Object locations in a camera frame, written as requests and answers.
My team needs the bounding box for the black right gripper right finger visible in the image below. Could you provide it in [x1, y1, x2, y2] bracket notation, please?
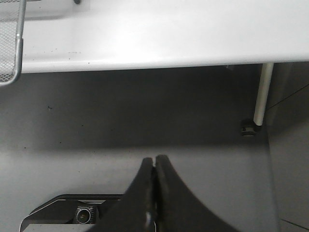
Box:
[155, 155, 237, 232]

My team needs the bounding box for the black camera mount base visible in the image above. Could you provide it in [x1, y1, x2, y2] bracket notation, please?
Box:
[19, 194, 122, 232]

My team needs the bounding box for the black table foot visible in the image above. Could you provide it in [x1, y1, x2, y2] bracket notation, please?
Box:
[240, 119, 262, 137]

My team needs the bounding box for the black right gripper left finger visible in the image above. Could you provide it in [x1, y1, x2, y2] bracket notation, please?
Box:
[88, 158, 155, 232]

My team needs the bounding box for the white table leg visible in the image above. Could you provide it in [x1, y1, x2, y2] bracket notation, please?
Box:
[253, 63, 274, 127]

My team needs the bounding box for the mesh tray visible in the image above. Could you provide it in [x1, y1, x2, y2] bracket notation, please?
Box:
[0, 0, 27, 87]

